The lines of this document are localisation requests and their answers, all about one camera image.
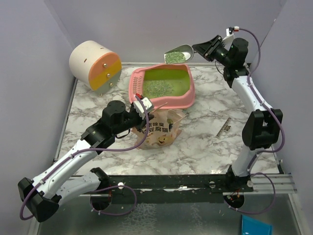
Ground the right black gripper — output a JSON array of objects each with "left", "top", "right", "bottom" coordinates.
[{"left": 192, "top": 36, "right": 231, "bottom": 68}]

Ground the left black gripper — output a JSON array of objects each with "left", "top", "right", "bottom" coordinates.
[{"left": 113, "top": 102, "right": 155, "bottom": 136}]

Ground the grey metal litter scoop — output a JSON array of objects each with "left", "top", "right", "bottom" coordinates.
[{"left": 164, "top": 45, "right": 195, "bottom": 64}]

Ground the orange cat litter bag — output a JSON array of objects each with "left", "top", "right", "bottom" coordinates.
[{"left": 132, "top": 104, "right": 187, "bottom": 149}]

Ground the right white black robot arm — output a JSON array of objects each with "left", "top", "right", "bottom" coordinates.
[{"left": 192, "top": 35, "right": 283, "bottom": 191}]

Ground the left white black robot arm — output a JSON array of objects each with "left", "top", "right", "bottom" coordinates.
[{"left": 18, "top": 96, "right": 154, "bottom": 222}]

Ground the pink and green litter box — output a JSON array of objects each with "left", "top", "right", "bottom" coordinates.
[{"left": 128, "top": 64, "right": 195, "bottom": 109}]

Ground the cream cylindrical cat house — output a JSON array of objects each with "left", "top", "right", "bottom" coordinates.
[{"left": 69, "top": 41, "right": 122, "bottom": 95}]

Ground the blue plastic object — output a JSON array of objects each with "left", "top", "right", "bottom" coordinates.
[{"left": 241, "top": 215, "right": 272, "bottom": 235}]

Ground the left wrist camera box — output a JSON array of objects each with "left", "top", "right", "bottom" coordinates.
[{"left": 133, "top": 94, "right": 154, "bottom": 119}]

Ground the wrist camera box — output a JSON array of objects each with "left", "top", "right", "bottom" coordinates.
[
  {"left": 133, "top": 94, "right": 154, "bottom": 119},
  {"left": 223, "top": 26, "right": 240, "bottom": 44}
]

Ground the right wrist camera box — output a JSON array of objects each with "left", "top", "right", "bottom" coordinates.
[{"left": 223, "top": 26, "right": 240, "bottom": 44}]

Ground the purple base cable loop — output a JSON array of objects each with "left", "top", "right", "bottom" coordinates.
[{"left": 89, "top": 185, "right": 138, "bottom": 216}]

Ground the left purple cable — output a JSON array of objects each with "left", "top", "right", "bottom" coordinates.
[{"left": 19, "top": 94, "right": 150, "bottom": 220}]

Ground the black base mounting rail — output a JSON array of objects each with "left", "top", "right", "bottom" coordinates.
[{"left": 91, "top": 167, "right": 253, "bottom": 204}]

